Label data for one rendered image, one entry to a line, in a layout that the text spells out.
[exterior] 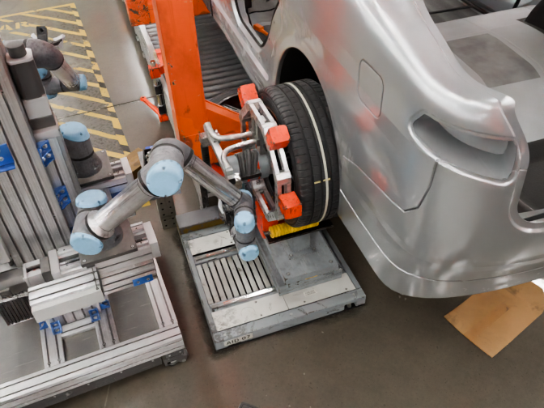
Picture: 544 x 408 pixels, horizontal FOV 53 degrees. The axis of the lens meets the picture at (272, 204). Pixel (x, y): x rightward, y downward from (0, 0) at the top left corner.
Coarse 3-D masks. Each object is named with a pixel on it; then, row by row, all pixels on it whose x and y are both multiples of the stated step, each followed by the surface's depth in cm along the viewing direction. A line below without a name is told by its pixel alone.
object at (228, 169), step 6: (258, 132) 233; (258, 138) 235; (234, 144) 234; (240, 144) 234; (246, 144) 235; (252, 144) 236; (258, 144) 236; (228, 150) 232; (234, 150) 234; (222, 156) 228; (222, 162) 227; (228, 162) 226; (228, 168) 223; (228, 174) 223
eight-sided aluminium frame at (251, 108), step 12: (252, 108) 234; (264, 108) 234; (240, 120) 260; (240, 132) 268; (264, 132) 224; (276, 168) 223; (288, 168) 224; (276, 180) 224; (288, 180) 225; (264, 192) 271; (276, 192) 229; (288, 192) 230; (264, 204) 263; (276, 204) 235; (276, 216) 239
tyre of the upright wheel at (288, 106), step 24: (264, 96) 242; (288, 96) 229; (312, 96) 229; (288, 120) 222; (288, 144) 224; (312, 144) 221; (312, 168) 222; (336, 168) 225; (312, 192) 227; (336, 192) 231; (312, 216) 238; (336, 216) 250
